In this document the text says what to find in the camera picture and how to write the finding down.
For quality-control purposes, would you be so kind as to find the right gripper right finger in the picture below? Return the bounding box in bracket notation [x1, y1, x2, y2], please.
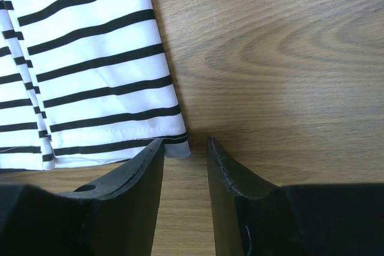
[206, 137, 284, 255]

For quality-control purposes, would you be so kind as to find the black white striped tank top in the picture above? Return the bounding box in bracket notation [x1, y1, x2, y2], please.
[1, 0, 190, 170]

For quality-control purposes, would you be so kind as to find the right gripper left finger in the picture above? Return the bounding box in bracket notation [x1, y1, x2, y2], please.
[64, 139, 164, 255]

